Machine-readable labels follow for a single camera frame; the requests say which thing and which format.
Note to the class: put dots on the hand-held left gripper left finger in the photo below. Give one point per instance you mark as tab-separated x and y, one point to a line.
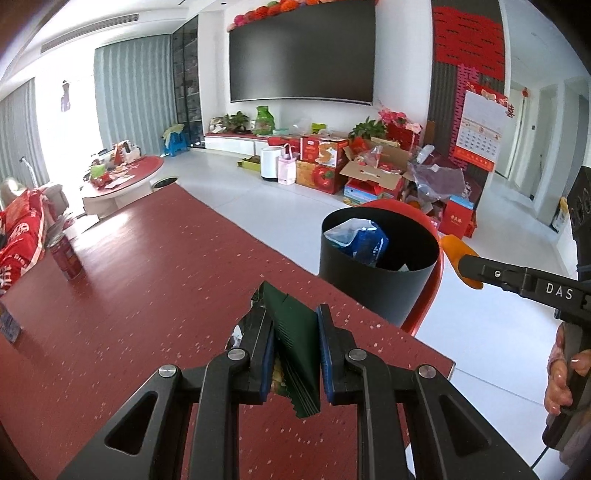
267	369

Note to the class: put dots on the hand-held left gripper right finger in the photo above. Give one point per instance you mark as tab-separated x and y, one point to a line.
325	369

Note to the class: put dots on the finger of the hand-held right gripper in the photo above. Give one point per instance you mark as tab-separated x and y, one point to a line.
494	274

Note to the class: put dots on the dark green foil packet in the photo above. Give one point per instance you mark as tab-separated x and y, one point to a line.
295	350

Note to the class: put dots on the orange peel piece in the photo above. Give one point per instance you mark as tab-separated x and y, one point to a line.
455	249

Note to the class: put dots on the black trash bin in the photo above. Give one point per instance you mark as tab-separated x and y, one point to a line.
369	290

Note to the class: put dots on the blue plastic bag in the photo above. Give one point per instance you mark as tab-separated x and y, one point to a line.
369	247

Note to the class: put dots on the clear plastic wrapper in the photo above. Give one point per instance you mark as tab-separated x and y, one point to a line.
344	235

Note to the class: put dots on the person's right hand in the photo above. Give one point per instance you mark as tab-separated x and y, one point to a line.
556	387

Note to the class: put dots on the red gift bag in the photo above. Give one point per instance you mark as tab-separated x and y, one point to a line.
457	218

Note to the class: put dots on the red plastic chair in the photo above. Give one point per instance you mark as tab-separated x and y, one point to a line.
429	295

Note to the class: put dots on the yellow bag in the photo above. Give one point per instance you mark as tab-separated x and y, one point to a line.
560	214

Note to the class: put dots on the purple plastic wrap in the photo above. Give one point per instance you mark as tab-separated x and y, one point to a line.
438	177

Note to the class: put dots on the white door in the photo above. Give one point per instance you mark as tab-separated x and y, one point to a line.
524	134

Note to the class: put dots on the person's pale garment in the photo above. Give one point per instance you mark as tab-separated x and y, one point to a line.
577	438

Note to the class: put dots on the colourful printed box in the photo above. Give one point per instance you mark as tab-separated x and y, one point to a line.
362	194

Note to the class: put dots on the pink flower plant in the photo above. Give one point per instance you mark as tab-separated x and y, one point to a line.
397	121

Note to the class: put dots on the red box with tomato print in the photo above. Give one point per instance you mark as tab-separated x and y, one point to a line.
318	177

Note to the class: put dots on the leafy green plant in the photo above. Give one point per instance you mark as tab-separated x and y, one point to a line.
367	129

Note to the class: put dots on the pink gift bag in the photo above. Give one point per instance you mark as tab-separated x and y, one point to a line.
287	168

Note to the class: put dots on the white round bin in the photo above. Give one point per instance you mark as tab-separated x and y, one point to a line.
270	164

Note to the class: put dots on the green floor tray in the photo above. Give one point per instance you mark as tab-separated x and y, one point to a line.
249	164

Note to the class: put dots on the red box with orange print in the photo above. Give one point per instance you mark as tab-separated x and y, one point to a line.
323	152

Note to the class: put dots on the white television stand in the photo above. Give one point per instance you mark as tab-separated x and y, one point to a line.
235	144

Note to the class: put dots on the round red low table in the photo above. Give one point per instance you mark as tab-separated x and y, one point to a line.
124	184

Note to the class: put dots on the blue plastic stool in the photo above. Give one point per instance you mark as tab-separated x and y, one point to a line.
174	145

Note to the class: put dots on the potted green plant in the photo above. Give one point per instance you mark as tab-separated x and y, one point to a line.
238	122

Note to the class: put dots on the green container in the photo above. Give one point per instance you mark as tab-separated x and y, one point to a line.
98	170

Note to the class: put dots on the grey blue drink carton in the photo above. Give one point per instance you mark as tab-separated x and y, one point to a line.
9	323

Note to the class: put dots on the beige armchair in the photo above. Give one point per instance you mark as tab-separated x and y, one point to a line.
55	194

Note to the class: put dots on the sofa with red cover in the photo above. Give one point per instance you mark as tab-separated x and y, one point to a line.
21	235

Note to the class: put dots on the large black television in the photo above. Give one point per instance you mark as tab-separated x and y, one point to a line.
300	55

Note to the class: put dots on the dark glass cabinet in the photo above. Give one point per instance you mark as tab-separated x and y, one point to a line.
187	78

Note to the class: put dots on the grey curtain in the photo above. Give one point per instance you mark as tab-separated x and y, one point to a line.
134	97
23	138

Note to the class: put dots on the hanging window ornament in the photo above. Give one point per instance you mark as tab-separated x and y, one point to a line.
66	97

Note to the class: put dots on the row of red paper lanterns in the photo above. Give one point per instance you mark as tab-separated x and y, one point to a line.
277	11

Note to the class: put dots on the wall calendar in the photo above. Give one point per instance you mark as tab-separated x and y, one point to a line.
480	129

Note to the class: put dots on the red paper wall decoration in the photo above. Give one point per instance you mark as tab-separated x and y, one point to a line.
466	41

